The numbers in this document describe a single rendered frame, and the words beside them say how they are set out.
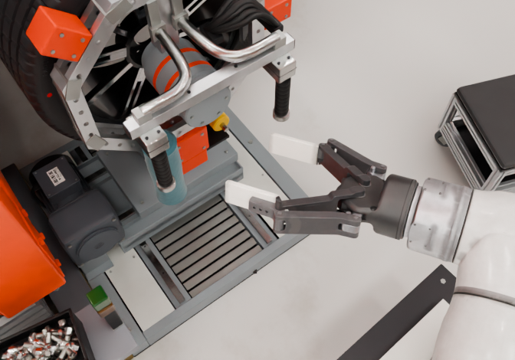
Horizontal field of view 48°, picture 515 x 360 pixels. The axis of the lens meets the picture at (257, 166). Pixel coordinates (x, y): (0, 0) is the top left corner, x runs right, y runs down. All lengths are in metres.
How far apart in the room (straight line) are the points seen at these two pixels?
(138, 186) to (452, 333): 1.49
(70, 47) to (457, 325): 0.90
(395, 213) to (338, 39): 2.06
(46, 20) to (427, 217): 0.84
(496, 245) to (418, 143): 1.76
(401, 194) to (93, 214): 1.22
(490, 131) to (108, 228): 1.28
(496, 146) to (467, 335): 1.45
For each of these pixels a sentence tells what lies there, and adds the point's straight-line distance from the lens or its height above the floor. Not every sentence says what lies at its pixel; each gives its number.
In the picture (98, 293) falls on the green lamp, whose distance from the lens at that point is 1.39.
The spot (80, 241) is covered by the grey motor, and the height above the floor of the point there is 0.38.
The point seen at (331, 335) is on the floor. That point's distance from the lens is 2.01.
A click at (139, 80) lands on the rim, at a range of 1.57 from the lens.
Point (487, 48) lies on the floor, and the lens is 2.83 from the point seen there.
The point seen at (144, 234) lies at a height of 0.14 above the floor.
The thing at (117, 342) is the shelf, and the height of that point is 0.45.
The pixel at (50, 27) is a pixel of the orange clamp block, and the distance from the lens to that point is 1.21.
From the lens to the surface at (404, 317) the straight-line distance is 1.75.
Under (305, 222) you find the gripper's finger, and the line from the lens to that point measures 0.66.
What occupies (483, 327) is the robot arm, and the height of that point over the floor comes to 1.35.
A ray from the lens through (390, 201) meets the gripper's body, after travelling 0.68.
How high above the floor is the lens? 1.93
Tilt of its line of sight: 59 degrees down
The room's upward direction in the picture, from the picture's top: straight up
